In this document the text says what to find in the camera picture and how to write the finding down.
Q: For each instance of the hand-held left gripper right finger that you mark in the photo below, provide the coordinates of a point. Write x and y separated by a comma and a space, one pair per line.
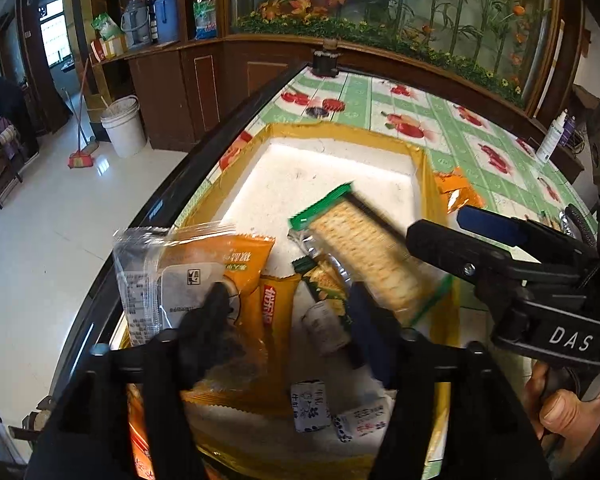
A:
371, 335

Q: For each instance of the red and white box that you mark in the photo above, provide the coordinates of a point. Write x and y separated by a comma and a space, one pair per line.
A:
107, 49

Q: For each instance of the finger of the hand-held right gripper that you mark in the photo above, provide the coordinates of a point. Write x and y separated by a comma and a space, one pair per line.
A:
455, 252
495, 225

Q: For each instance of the black jar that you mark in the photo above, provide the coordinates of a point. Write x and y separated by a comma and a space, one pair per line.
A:
325, 60

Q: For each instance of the purple bottle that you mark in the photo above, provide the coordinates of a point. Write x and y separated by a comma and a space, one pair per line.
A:
569, 132

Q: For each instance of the grey kettle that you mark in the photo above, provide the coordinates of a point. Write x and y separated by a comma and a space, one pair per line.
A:
136, 25

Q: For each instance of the fruit print green tablecloth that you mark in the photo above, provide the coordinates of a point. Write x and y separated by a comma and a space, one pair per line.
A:
420, 105

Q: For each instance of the person's right hand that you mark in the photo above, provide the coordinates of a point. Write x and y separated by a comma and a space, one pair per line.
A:
565, 412

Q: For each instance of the green corn snack packet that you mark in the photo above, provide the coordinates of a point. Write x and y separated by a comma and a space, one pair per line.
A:
322, 280

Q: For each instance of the green cracker packet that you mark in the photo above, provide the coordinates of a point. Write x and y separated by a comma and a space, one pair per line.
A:
365, 255

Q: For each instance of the small orange snack packet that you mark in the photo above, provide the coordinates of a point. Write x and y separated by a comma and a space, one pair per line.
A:
465, 202
452, 182

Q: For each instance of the red broom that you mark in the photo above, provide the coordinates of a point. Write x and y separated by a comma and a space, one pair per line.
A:
81, 160

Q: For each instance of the orange snack stick packet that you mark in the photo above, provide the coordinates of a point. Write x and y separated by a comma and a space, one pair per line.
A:
276, 320

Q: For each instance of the artificial flower display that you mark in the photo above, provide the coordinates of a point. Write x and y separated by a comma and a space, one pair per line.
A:
405, 5

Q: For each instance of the small grey candy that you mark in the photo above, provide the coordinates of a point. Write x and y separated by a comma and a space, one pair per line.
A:
325, 329

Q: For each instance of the clear and orange cake packet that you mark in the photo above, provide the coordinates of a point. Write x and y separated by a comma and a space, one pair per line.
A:
190, 265

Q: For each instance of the blue thermos jug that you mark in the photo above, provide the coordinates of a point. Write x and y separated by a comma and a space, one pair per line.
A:
165, 17

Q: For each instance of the white wrapped candy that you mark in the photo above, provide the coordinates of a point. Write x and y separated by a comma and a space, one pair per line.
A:
310, 406
364, 420

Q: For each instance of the green and white bag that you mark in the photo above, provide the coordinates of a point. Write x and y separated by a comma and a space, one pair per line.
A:
106, 26

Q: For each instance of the white plastic bucket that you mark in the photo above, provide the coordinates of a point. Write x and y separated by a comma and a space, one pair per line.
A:
123, 127

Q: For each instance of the blue and green bag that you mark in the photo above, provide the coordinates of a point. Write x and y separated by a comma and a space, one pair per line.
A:
205, 17

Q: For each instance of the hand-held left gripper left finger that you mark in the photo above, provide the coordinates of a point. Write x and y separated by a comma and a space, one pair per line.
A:
210, 321

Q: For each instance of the wooden chair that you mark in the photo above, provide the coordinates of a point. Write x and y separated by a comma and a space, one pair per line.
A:
0, 175

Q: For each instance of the wooden counter cabinet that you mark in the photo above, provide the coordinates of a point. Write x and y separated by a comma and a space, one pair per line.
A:
170, 90

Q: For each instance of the white spray bottle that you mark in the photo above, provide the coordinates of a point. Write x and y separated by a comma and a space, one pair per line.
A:
550, 137

